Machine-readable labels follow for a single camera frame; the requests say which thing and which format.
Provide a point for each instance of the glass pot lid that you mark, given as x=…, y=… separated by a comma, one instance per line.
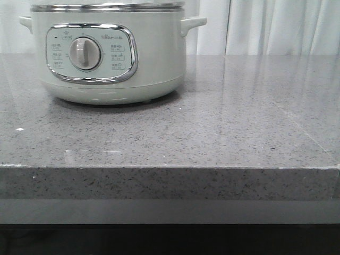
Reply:
x=108, y=6

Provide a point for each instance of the pale green electric cooking pot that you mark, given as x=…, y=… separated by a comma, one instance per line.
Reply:
x=111, y=58

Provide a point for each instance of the white pleated curtain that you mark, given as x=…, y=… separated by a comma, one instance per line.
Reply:
x=232, y=28

